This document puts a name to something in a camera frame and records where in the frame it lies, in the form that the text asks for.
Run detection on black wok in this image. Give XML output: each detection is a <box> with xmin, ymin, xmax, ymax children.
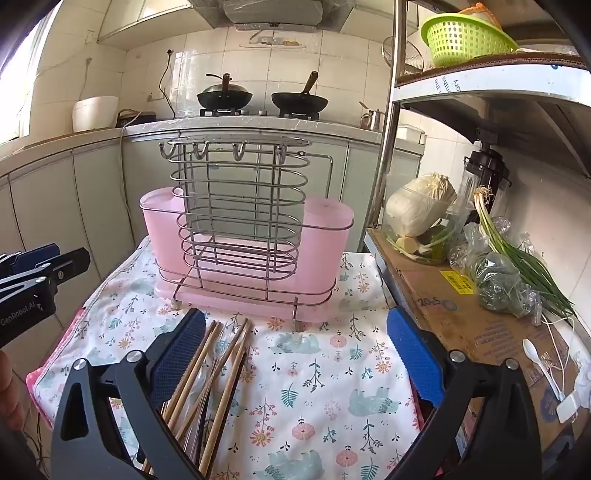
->
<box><xmin>196</xmin><ymin>90</ymin><xmax>254</xmax><ymax>112</ymax></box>

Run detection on range hood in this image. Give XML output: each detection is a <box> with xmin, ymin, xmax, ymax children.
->
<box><xmin>189</xmin><ymin>0</ymin><xmax>365</xmax><ymax>34</ymax></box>

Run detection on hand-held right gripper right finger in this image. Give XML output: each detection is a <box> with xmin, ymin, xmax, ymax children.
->
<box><xmin>383</xmin><ymin>307</ymin><xmax>541</xmax><ymax>480</ymax></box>

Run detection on black blender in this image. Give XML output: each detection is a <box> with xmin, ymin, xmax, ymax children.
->
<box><xmin>464</xmin><ymin>127</ymin><xmax>511</xmax><ymax>222</ymax></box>

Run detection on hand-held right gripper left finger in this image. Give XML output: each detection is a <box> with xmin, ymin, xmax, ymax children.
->
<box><xmin>51</xmin><ymin>308</ymin><xmax>206</xmax><ymax>480</ymax></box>

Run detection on black power cable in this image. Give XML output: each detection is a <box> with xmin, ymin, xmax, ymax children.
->
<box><xmin>158</xmin><ymin>48</ymin><xmax>177</xmax><ymax>117</ymax></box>

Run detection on black pan with wooden handle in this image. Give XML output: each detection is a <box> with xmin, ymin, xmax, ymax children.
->
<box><xmin>271</xmin><ymin>71</ymin><xmax>329</xmax><ymax>116</ymax></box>

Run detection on white plastic spoon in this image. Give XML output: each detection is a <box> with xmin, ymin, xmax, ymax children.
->
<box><xmin>523</xmin><ymin>338</ymin><xmax>566</xmax><ymax>402</ymax></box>

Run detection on plastic bag of greens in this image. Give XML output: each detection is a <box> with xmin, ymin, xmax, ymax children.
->
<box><xmin>450</xmin><ymin>217</ymin><xmax>543</xmax><ymax>326</ymax></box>

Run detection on person's left hand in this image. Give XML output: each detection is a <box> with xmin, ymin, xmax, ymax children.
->
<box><xmin>0</xmin><ymin>350</ymin><xmax>26</xmax><ymax>431</ymax></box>

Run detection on napa cabbage in clear container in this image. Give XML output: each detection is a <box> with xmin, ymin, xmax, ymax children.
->
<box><xmin>383</xmin><ymin>185</ymin><xmax>474</xmax><ymax>266</ymax></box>

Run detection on steel kettle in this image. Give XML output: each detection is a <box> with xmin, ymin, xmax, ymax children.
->
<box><xmin>360</xmin><ymin>102</ymin><xmax>386</xmax><ymax>131</ymax></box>

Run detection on green scallions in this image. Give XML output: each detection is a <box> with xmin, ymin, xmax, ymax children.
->
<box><xmin>473</xmin><ymin>187</ymin><xmax>575</xmax><ymax>320</ymax></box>

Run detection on pink plastic utensil holder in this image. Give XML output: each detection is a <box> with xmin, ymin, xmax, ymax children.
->
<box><xmin>139</xmin><ymin>187</ymin><xmax>355</xmax><ymax>324</ymax></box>

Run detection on green plastic colander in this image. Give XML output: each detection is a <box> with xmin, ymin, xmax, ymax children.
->
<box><xmin>420</xmin><ymin>13</ymin><xmax>519</xmax><ymax>69</ymax></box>

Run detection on white cable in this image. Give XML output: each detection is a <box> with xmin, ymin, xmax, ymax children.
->
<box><xmin>539</xmin><ymin>313</ymin><xmax>583</xmax><ymax>376</ymax></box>

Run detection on kitchen cabinet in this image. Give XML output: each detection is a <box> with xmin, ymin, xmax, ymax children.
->
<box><xmin>0</xmin><ymin>115</ymin><xmax>426</xmax><ymax>296</ymax></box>

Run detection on metal wire utensil rack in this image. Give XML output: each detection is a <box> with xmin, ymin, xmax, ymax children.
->
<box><xmin>154</xmin><ymin>138</ymin><xmax>338</xmax><ymax>333</ymax></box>

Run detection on metal shelf rack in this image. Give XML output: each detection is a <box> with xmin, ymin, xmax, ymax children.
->
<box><xmin>365</xmin><ymin>0</ymin><xmax>591</xmax><ymax>232</ymax></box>

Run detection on pile of wooden chopsticks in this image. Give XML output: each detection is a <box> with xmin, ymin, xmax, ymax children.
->
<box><xmin>141</xmin><ymin>318</ymin><xmax>256</xmax><ymax>480</ymax></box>

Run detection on ginger piece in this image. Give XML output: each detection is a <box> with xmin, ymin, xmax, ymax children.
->
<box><xmin>397</xmin><ymin>235</ymin><xmax>432</xmax><ymax>256</ymax></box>

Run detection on white plastic container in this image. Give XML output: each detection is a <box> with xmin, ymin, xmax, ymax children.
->
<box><xmin>396</xmin><ymin>124</ymin><xmax>426</xmax><ymax>145</ymax></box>

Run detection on orange mesh bag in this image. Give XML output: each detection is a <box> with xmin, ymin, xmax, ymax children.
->
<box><xmin>462</xmin><ymin>2</ymin><xmax>502</xmax><ymax>24</ymax></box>

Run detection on wire skimmer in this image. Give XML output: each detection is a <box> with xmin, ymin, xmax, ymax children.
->
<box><xmin>382</xmin><ymin>34</ymin><xmax>426</xmax><ymax>75</ymax></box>

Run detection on wok lid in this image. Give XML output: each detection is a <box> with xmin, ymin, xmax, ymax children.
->
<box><xmin>205</xmin><ymin>73</ymin><xmax>245</xmax><ymax>95</ymax></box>

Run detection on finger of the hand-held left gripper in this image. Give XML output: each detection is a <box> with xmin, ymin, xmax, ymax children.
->
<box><xmin>0</xmin><ymin>244</ymin><xmax>62</xmax><ymax>278</ymax></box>
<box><xmin>23</xmin><ymin>247</ymin><xmax>91</xmax><ymax>288</ymax></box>

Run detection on window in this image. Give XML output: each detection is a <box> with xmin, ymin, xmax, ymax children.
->
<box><xmin>0</xmin><ymin>14</ymin><xmax>52</xmax><ymax>145</ymax></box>

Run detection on gas stove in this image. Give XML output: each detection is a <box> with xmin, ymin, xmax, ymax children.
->
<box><xmin>198</xmin><ymin>107</ymin><xmax>321</xmax><ymax>121</ymax></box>

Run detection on cardboard sheet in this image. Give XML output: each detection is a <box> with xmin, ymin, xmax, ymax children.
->
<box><xmin>367</xmin><ymin>228</ymin><xmax>583</xmax><ymax>457</ymax></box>

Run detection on floral printed cloth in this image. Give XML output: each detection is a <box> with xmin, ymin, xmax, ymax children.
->
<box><xmin>34</xmin><ymin>235</ymin><xmax>423</xmax><ymax>480</ymax></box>

